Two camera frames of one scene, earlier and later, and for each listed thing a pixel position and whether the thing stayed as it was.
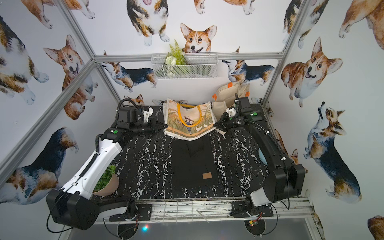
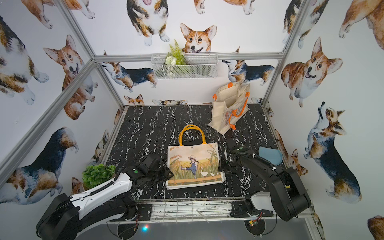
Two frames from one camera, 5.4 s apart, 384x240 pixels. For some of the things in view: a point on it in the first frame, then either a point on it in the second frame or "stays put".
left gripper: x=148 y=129 to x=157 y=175
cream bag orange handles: x=224 y=97 stays put
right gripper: x=222 y=124 to x=222 y=166
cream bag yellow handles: x=187 y=121 to x=193 y=165
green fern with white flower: x=176 y=56 stays put
